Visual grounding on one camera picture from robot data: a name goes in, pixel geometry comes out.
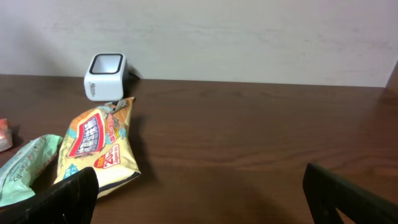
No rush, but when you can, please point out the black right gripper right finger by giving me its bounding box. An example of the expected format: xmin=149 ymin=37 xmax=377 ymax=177
xmin=303 ymin=163 xmax=397 ymax=224

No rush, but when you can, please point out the small orange snack packet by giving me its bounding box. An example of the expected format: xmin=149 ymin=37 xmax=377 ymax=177
xmin=0 ymin=119 xmax=13 ymax=152

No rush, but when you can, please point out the white barcode scanner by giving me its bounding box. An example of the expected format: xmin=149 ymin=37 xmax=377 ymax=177
xmin=83 ymin=53 xmax=129 ymax=101

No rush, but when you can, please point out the mint green tissue pack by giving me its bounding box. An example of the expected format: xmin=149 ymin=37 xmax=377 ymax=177
xmin=1 ymin=134 xmax=63 ymax=207

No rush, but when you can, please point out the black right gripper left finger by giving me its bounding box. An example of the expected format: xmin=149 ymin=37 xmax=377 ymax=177
xmin=1 ymin=167 xmax=99 ymax=223

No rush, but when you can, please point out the yellow orange snack bag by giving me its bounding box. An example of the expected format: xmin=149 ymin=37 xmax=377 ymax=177
xmin=54 ymin=97 xmax=141 ymax=198

